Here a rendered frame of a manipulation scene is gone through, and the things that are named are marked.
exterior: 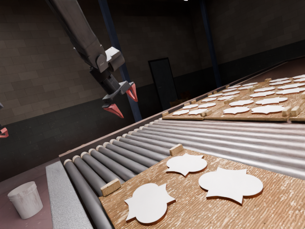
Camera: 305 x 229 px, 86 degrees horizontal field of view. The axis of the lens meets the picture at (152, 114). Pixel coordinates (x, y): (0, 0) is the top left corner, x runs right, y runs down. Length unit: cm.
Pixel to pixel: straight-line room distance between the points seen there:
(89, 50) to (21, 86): 485
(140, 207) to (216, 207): 17
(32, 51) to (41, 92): 106
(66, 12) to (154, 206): 48
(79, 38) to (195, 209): 49
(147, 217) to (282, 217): 25
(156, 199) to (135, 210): 5
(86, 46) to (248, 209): 53
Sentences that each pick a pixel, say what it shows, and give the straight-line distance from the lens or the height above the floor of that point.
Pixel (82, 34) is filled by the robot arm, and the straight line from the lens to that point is 50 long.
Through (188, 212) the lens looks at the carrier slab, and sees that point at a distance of 40.
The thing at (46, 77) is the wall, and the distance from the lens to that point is 538.
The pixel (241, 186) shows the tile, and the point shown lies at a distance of 44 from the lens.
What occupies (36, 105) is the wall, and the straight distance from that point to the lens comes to 527.
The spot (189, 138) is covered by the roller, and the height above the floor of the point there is 91.
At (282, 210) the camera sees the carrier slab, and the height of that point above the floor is 94.
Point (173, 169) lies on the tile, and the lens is 54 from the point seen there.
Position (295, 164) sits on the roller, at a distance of 58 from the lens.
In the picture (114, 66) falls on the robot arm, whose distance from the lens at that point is 62.
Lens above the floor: 121
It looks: 10 degrees down
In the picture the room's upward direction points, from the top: 16 degrees counter-clockwise
